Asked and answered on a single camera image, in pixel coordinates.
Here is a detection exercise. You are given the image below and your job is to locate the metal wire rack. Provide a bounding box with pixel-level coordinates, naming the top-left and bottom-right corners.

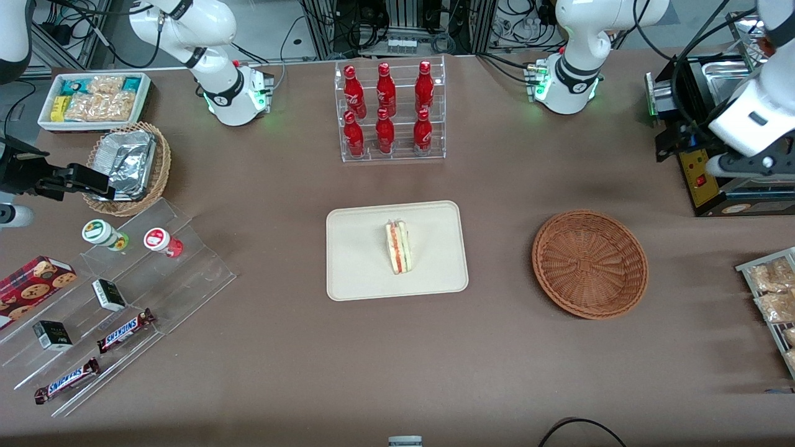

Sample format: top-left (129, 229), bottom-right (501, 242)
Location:
top-left (736, 247), bottom-right (795, 379)

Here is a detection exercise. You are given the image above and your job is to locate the light tan wicker basket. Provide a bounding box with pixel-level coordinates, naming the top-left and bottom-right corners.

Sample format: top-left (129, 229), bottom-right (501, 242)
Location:
top-left (82, 122), bottom-right (172, 217)

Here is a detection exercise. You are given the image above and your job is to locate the red cola bottle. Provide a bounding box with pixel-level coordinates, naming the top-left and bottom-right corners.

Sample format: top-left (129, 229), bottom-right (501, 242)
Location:
top-left (343, 65), bottom-right (367, 119)
top-left (415, 60), bottom-right (435, 114)
top-left (343, 111), bottom-right (365, 158)
top-left (375, 108), bottom-right (396, 155)
top-left (413, 108), bottom-right (433, 155)
top-left (376, 62), bottom-right (397, 117)

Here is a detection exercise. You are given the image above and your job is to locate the black looped cable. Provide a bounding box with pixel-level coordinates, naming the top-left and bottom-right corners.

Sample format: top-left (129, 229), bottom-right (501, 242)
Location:
top-left (537, 417), bottom-right (628, 447)

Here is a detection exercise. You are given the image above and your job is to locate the green lid yogurt cup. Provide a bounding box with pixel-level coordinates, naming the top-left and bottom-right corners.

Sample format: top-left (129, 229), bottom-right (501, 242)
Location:
top-left (81, 219), bottom-right (130, 251)

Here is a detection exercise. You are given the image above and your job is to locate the clear acrylic bottle rack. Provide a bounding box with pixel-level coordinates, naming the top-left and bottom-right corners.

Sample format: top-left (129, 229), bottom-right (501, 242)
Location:
top-left (334, 55), bottom-right (447, 163)

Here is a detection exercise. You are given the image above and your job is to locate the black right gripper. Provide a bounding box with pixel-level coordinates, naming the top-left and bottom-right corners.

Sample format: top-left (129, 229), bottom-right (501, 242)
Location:
top-left (0, 138), bottom-right (116, 201)

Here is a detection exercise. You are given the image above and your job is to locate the beige rectangular tray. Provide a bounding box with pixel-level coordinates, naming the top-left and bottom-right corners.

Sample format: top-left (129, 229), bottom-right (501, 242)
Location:
top-left (326, 200), bottom-right (470, 302)

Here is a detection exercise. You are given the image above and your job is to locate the small black carton box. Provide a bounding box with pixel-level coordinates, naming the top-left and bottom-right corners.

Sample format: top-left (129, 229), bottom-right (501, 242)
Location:
top-left (32, 320), bottom-right (73, 352)
top-left (92, 279), bottom-right (127, 312)

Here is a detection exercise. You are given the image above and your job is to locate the stainless steel tray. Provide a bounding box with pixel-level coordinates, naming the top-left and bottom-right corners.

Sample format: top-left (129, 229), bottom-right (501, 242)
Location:
top-left (699, 59), bottom-right (768, 109)
top-left (725, 9), bottom-right (771, 47)

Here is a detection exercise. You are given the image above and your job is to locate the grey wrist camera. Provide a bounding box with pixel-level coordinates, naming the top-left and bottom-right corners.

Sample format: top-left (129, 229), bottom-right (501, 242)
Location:
top-left (0, 204), bottom-right (36, 228)
top-left (706, 154), bottom-right (795, 179)

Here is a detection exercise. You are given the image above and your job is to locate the round brown wicker basket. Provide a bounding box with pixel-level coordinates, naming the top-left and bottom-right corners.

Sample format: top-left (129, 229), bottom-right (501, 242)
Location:
top-left (532, 210), bottom-right (649, 320)

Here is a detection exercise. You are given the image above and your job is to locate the clear acrylic step display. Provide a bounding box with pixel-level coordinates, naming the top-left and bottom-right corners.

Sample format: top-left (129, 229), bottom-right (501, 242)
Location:
top-left (0, 197), bottom-right (237, 418)

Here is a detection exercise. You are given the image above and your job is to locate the triangular sandwich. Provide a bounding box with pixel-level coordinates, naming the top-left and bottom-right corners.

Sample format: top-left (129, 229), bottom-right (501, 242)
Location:
top-left (385, 219), bottom-right (413, 275)

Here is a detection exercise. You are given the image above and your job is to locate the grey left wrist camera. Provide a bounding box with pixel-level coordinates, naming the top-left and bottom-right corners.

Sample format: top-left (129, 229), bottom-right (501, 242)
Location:
top-left (706, 154), bottom-right (795, 179)

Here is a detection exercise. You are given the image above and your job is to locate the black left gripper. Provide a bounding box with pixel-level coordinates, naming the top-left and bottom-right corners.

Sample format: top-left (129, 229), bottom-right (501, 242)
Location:
top-left (654, 117), bottom-right (725, 165)

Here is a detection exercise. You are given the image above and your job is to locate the black machine with yellow panel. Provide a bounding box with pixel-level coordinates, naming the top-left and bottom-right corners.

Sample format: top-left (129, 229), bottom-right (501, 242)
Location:
top-left (645, 53), bottom-right (795, 218)

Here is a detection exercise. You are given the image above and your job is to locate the Snickers chocolate bar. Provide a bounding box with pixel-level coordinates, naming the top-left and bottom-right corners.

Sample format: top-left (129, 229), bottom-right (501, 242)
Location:
top-left (96, 309), bottom-right (155, 354)
top-left (34, 358), bottom-right (101, 405)

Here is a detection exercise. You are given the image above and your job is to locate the red lid yogurt cup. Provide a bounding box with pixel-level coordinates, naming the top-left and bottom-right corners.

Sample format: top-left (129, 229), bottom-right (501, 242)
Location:
top-left (143, 228), bottom-right (184, 258)

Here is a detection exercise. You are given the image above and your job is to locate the white rectangular snack bin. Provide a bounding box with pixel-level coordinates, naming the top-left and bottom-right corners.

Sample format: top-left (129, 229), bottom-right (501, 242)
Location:
top-left (37, 72), bottom-right (152, 133)

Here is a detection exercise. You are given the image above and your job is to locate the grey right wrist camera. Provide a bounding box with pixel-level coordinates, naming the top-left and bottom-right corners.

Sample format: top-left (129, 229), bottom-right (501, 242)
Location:
top-left (0, 204), bottom-right (36, 228)

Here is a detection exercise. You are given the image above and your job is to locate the clear bag of crackers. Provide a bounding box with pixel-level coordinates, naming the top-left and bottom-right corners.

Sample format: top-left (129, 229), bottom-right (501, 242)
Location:
top-left (87, 76), bottom-right (125, 95)
top-left (65, 92), bottom-right (136, 122)

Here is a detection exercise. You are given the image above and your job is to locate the clear bag of pastries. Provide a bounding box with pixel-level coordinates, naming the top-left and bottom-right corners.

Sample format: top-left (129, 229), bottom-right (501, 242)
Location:
top-left (755, 291), bottom-right (795, 323)
top-left (747, 258), bottom-right (795, 292)

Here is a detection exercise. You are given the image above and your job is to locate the red chocolate cookie box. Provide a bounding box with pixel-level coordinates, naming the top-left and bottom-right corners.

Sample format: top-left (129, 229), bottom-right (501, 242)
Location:
top-left (0, 255), bottom-right (78, 330)

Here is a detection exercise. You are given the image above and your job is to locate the aluminium frame stand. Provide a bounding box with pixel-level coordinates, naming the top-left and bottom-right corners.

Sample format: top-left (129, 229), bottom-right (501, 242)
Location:
top-left (300, 0), bottom-right (497, 61)

